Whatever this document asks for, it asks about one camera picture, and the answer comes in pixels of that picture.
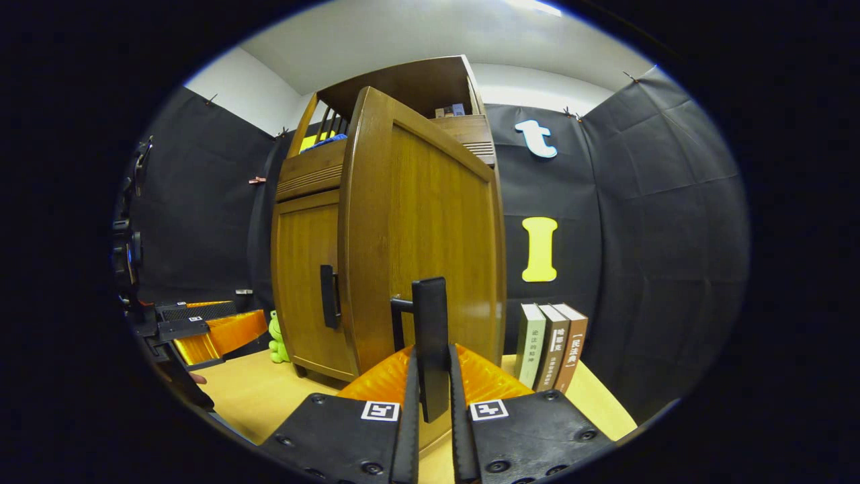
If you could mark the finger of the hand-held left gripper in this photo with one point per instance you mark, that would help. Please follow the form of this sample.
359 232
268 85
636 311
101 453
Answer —
185 329
195 311

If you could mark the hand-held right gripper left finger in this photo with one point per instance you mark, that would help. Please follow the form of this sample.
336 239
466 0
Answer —
406 444

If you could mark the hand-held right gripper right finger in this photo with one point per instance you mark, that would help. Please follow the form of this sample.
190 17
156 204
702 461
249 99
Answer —
463 444

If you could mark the wooden shoe cabinet door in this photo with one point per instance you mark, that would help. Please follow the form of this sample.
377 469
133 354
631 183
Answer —
430 222
302 282

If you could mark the wooden double-door shoe cabinet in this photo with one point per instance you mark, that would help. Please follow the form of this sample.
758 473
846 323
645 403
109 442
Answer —
403 81

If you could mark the green frog toy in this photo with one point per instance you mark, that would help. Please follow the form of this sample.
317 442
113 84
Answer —
277 336

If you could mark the pale green book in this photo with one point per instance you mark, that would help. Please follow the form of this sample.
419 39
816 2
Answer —
531 343

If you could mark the dark brown book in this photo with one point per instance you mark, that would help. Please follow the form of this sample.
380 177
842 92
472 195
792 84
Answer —
554 349

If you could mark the orange brown book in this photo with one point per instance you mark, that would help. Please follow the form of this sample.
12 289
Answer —
572 353

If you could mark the blue folded cloth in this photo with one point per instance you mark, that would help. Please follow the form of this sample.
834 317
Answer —
329 140

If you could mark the black backdrop cloth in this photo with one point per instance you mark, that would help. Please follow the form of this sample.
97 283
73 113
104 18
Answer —
672 235

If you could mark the row of small books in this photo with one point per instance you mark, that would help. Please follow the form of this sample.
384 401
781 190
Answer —
450 111

